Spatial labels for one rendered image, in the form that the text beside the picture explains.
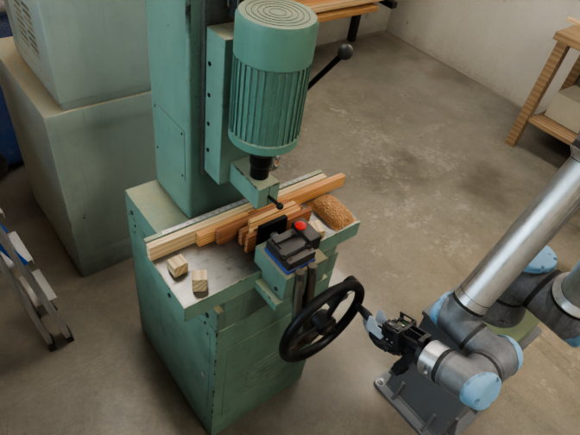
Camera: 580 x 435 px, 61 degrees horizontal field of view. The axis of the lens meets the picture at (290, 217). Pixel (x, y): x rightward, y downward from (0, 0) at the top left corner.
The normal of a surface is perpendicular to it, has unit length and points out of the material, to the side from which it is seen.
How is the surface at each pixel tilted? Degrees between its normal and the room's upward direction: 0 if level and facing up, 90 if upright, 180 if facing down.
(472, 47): 90
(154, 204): 0
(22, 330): 0
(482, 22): 90
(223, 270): 0
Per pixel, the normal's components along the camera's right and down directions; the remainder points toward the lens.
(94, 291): 0.14, -0.72
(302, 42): 0.65, 0.58
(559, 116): -0.80, 0.33
